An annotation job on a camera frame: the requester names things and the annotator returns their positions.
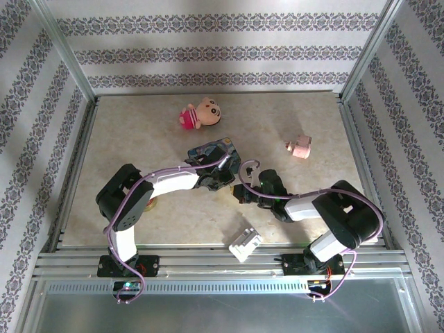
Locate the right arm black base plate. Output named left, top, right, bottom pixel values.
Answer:
left=282, top=253, right=346, bottom=278

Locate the grey slotted cable duct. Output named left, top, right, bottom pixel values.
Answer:
left=44, top=280, right=309, bottom=296

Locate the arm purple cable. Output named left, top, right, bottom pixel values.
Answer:
left=239, top=159, right=384, bottom=302
left=102, top=141, right=232, bottom=305

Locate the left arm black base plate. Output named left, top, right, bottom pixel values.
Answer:
left=96, top=255, right=161, bottom=278

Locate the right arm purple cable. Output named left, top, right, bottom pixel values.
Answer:
left=239, top=159, right=384, bottom=302

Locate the white plastic bracket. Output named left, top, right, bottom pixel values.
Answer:
left=228, top=227, right=264, bottom=264

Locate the aluminium frame post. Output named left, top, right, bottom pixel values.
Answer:
left=27, top=0, right=96, bottom=101
left=341, top=0, right=405, bottom=101

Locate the plush doll pink outfit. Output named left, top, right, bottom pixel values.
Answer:
left=178, top=96, right=226, bottom=131

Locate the grey metal panel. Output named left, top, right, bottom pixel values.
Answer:
left=20, top=277, right=427, bottom=333

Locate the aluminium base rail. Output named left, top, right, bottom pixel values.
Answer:
left=33, top=242, right=412, bottom=280

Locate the pink plastic toy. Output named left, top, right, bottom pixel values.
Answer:
left=283, top=135, right=312, bottom=160

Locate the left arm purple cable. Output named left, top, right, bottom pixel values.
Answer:
left=102, top=141, right=232, bottom=305

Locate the aluminium side rail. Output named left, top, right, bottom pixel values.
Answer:
left=336, top=93, right=396, bottom=250
left=44, top=99, right=100, bottom=250

